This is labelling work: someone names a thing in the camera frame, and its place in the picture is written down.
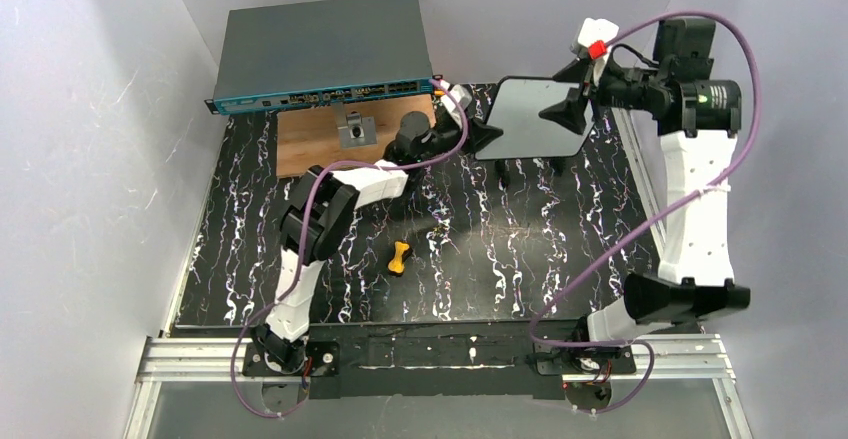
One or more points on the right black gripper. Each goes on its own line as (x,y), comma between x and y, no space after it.
(589,93)

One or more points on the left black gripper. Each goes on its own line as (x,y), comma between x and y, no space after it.
(461,131)

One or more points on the white dry-erase board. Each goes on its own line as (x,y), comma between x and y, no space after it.
(516,103)

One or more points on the yellow whiteboard eraser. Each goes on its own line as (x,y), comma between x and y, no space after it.
(400,253)

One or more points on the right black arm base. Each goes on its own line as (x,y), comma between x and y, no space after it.
(596,359)

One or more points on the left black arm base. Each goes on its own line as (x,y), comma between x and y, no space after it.
(309,359)

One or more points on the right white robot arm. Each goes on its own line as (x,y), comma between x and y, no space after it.
(698,123)

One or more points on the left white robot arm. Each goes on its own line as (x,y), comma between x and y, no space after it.
(321,209)

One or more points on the black marble pattern mat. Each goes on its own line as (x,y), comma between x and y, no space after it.
(478,251)

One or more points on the brown wooden board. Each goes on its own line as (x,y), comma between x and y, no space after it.
(309,137)

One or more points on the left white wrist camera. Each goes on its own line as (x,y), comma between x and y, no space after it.
(456,100)

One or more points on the grey metal bracket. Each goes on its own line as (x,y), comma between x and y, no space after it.
(354,129)

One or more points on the grey network switch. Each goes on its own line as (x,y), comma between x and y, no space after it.
(310,54)

